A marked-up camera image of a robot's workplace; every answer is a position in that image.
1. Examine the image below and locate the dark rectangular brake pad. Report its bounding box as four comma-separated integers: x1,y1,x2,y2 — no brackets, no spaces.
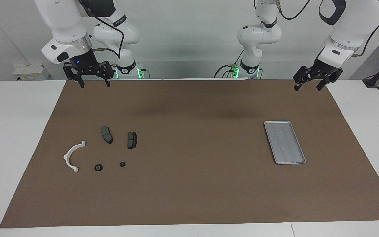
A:
127,132,138,149

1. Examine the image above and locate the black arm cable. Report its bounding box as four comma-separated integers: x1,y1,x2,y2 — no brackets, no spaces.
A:
78,0,125,60
277,0,379,57

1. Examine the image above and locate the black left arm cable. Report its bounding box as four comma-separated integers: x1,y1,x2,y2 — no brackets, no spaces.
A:
277,0,379,57

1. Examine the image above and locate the dark curved brake pad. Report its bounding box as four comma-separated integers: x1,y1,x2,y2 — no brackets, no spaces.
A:
101,126,113,145

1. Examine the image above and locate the silver metal tray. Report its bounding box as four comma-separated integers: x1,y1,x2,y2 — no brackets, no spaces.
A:
264,121,306,165

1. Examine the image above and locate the brown table mat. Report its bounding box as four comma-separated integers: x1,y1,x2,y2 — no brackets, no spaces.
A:
0,79,379,228

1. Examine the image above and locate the white curved plastic bracket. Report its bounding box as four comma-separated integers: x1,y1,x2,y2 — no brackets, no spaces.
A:
63,141,86,173

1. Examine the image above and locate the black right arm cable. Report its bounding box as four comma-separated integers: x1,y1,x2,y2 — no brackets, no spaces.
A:
78,0,125,60

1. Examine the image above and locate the black left base cable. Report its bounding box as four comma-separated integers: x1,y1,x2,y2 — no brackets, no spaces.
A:
214,49,244,78

